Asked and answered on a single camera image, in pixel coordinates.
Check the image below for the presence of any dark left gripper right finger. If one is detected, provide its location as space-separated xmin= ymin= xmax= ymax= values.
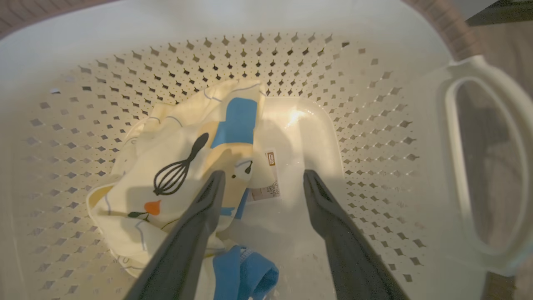
xmin=303 ymin=169 xmax=411 ymax=300

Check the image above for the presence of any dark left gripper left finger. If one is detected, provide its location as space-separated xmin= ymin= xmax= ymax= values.
xmin=123 ymin=170 xmax=226 ymax=300

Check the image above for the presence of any cream garment blue cartoon print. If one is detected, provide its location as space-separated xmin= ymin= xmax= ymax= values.
xmin=86 ymin=79 xmax=279 ymax=300

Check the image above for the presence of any basket product label sticker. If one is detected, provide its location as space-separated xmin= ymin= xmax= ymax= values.
xmin=248 ymin=150 xmax=280 ymax=201

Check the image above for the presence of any cream laundry basket brown rim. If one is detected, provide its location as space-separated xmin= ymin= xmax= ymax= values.
xmin=0 ymin=0 xmax=533 ymax=300

